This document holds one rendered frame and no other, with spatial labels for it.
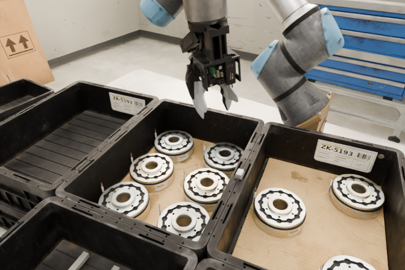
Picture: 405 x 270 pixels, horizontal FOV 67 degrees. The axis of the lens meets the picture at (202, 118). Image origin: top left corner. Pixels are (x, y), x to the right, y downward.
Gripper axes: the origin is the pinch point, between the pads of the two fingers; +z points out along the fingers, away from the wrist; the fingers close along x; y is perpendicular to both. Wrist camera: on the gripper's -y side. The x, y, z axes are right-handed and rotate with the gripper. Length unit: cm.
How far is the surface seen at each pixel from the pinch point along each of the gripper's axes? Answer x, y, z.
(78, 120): -31.8, -35.3, 13.3
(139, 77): -5, -89, 30
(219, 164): -1.2, 2.7, 14.1
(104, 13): 0, -355, 57
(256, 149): 5.6, 8.6, 7.9
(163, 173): -14.3, 0.7, 12.6
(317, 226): 10.2, 24.2, 18.6
